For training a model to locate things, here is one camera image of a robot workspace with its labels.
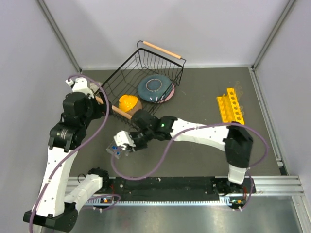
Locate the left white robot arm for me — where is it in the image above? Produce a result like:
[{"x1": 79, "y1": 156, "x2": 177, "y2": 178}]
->
[{"x1": 23, "y1": 91, "x2": 112, "y2": 233}]

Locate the yellow test tube rack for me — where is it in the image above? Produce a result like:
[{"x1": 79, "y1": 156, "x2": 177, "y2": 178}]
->
[{"x1": 216, "y1": 88, "x2": 245, "y2": 125}]

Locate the black wire basket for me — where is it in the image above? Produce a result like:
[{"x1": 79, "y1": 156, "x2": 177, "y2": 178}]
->
[{"x1": 102, "y1": 40, "x2": 186, "y2": 115}]

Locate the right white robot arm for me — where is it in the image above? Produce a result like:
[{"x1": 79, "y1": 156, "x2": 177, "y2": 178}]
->
[{"x1": 128, "y1": 110, "x2": 253, "y2": 192}]

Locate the blue ceramic plate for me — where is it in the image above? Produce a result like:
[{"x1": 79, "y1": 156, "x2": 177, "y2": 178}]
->
[{"x1": 137, "y1": 74, "x2": 174, "y2": 103}]

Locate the pink plate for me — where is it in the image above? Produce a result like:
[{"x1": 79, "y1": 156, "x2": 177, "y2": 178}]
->
[{"x1": 156, "y1": 84, "x2": 175, "y2": 103}]

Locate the clear acrylic tube rack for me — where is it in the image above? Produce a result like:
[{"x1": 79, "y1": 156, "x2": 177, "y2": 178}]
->
[{"x1": 106, "y1": 142, "x2": 129, "y2": 159}]

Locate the woven round coaster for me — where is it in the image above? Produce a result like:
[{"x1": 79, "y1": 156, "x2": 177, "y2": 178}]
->
[{"x1": 89, "y1": 82, "x2": 100, "y2": 95}]

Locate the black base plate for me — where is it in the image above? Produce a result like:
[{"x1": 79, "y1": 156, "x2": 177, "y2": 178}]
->
[{"x1": 96, "y1": 176, "x2": 256, "y2": 202}]

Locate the yellow and brown bowl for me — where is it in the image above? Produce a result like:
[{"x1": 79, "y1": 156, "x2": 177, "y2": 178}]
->
[{"x1": 119, "y1": 95, "x2": 142, "y2": 116}]

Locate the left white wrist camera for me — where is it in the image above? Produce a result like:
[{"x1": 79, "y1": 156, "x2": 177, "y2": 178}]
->
[{"x1": 66, "y1": 77, "x2": 95, "y2": 99}]

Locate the long glass test tube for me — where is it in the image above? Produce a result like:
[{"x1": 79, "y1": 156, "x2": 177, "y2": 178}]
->
[{"x1": 236, "y1": 90, "x2": 243, "y2": 99}]

